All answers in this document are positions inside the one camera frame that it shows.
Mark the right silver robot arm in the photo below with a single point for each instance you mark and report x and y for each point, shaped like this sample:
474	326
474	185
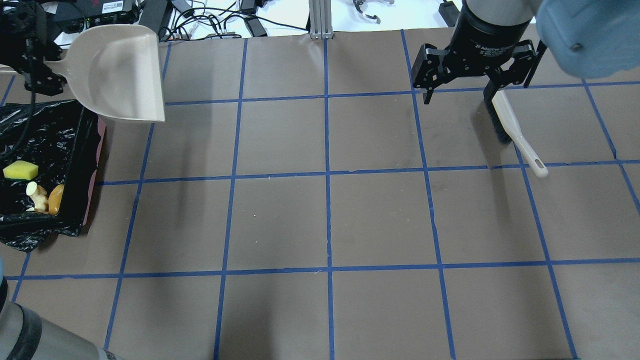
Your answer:
588	39

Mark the beige hand brush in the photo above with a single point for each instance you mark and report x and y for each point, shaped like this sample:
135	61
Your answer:
508	130

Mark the toy croissant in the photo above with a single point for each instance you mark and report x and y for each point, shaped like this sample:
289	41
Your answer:
39	198

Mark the aluminium frame post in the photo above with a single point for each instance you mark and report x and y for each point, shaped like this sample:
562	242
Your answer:
320	19

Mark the black lined trash bin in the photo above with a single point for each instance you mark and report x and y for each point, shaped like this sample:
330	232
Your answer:
63	138

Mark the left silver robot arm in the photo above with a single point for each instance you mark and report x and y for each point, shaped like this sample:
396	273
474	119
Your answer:
25	335

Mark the black power adapter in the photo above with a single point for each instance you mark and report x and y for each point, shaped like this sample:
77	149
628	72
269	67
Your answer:
449	12

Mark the yellow green sponge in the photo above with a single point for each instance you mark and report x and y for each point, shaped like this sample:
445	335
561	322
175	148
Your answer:
21	170

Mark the yellow toy potato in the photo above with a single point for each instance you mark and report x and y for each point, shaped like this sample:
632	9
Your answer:
55	199

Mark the beige plastic dustpan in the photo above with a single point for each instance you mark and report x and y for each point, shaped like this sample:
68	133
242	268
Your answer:
114	71

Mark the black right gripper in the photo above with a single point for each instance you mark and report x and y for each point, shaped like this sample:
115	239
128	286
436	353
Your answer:
487	35

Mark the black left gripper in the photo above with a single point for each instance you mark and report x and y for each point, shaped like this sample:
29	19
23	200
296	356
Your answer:
20	37

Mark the black electronics box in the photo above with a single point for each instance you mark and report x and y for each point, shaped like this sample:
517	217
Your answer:
74	16

